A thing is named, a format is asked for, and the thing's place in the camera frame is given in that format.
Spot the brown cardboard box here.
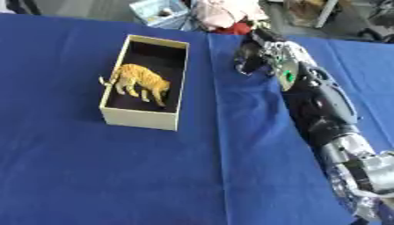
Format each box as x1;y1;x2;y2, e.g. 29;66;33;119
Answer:
281;0;345;28

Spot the white pole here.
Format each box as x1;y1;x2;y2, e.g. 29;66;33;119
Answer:
314;0;342;29

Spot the pink white cloth bundle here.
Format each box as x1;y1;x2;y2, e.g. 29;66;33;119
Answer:
192;0;270;32

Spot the red object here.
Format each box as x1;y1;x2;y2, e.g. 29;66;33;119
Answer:
214;22;256;36

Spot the black chair base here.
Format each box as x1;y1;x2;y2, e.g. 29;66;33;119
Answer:
355;0;394;44

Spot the tan cardboard box black inside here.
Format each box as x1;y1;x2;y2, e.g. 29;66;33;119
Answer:
97;33;191;132

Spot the orange striped toy tiger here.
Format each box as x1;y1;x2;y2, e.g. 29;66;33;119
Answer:
97;62;172;108

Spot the light blue printed bag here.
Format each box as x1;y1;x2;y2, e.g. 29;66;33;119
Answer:
128;0;197;32

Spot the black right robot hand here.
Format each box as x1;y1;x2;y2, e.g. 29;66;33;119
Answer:
232;20;289;76

